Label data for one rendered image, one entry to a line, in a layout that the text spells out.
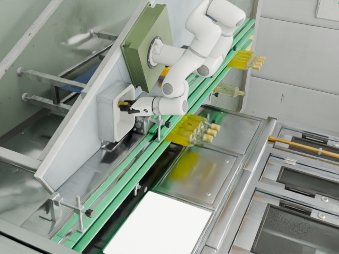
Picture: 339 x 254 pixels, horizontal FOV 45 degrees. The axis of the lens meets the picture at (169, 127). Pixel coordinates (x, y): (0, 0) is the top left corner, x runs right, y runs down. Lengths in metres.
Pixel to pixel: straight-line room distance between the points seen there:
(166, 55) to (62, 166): 0.68
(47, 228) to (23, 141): 0.92
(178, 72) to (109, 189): 0.55
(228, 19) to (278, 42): 6.37
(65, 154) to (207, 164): 0.78
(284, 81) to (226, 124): 5.78
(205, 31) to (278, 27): 6.36
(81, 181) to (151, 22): 0.77
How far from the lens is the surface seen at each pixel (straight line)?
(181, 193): 1.94
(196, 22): 1.60
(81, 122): 1.71
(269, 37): 8.00
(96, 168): 1.79
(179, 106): 1.64
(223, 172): 2.09
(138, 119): 1.95
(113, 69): 1.84
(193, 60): 1.60
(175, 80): 1.58
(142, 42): 1.83
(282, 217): 1.98
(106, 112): 1.77
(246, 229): 1.88
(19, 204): 1.99
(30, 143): 2.36
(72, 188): 1.70
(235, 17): 1.64
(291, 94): 8.34
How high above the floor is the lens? 1.64
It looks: 19 degrees down
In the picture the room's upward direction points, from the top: 106 degrees clockwise
